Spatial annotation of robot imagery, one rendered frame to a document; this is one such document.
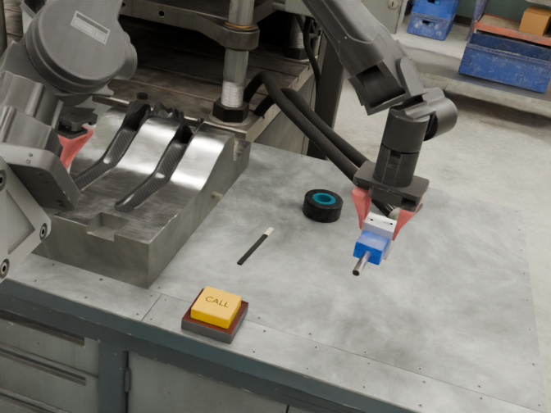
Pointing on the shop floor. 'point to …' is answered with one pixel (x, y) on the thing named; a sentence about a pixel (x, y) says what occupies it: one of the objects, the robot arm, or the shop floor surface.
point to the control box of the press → (326, 79)
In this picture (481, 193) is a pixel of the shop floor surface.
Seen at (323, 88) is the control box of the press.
